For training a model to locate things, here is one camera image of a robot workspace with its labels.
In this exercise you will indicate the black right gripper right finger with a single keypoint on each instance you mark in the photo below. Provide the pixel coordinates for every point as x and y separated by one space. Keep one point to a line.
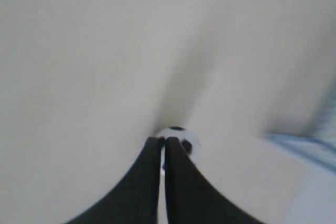
190 198

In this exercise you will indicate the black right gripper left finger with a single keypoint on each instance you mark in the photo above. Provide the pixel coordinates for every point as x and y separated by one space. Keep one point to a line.
135 197

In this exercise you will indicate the white miniature soccer goal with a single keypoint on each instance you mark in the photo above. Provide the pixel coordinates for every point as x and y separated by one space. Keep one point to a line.
318 146

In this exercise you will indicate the small black white soccer ball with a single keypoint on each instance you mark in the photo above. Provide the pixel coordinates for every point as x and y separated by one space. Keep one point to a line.
187 139

